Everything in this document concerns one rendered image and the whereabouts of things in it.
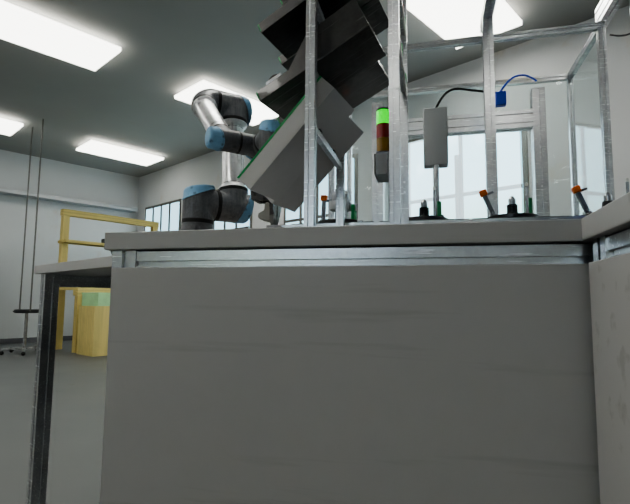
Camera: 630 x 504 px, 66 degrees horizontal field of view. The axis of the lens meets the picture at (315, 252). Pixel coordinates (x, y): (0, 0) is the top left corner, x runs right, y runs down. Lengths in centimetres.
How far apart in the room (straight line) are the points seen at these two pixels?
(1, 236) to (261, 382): 882
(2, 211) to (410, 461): 906
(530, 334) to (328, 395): 29
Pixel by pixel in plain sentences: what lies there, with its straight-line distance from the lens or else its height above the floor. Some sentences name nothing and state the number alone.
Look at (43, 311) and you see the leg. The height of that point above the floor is 70.
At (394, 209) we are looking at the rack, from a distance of 94.
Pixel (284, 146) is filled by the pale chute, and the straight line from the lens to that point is 105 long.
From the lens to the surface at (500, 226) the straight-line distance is 71.
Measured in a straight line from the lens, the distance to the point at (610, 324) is 64.
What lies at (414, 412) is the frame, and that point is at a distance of 72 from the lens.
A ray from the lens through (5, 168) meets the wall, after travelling 964.
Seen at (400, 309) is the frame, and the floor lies 74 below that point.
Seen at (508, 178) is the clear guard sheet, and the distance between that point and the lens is 289.
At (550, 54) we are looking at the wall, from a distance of 519.
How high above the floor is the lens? 75
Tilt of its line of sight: 6 degrees up
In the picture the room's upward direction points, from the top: 1 degrees clockwise
